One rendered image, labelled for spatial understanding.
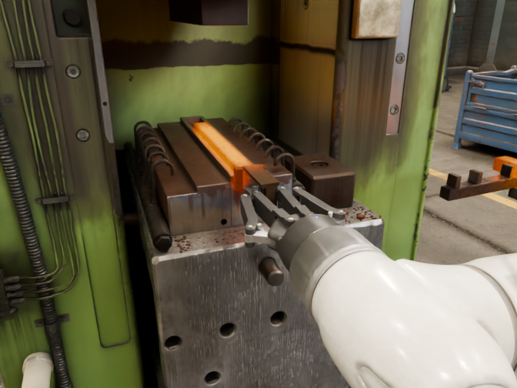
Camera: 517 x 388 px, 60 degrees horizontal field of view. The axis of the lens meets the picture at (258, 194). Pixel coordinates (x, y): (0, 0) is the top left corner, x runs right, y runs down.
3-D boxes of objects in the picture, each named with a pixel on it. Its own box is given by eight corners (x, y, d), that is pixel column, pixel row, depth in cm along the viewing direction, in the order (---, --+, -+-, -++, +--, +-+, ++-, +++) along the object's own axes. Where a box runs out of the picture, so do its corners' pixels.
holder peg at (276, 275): (285, 285, 66) (285, 269, 65) (268, 289, 65) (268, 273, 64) (275, 271, 69) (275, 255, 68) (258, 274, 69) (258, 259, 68)
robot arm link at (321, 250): (389, 320, 45) (358, 286, 50) (401, 241, 41) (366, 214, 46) (307, 341, 42) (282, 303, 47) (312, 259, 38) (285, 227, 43)
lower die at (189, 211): (291, 217, 74) (292, 168, 71) (170, 236, 68) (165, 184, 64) (223, 148, 110) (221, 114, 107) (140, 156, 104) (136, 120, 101)
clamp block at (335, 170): (355, 206, 78) (358, 172, 75) (310, 214, 75) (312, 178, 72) (322, 183, 88) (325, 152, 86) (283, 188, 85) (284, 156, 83)
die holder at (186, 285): (362, 417, 90) (386, 219, 73) (175, 479, 78) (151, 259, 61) (265, 274, 139) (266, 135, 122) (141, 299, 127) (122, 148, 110)
